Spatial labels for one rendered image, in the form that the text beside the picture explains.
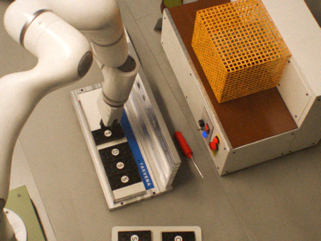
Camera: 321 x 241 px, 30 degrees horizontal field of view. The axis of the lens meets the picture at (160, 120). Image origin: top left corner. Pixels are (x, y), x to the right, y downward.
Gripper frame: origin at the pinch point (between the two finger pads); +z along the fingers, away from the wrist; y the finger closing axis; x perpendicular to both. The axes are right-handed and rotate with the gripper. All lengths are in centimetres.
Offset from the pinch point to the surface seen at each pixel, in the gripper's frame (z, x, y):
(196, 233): 0.5, 15.4, 43.1
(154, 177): 0.5, 9.1, 22.4
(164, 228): 2.4, 6.9, 38.6
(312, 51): -45, 49, 14
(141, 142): 0.5, 9.3, 9.3
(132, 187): 1.3, 1.5, 23.5
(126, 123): 1.1, 7.2, 1.1
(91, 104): 3.0, -1.3, -9.3
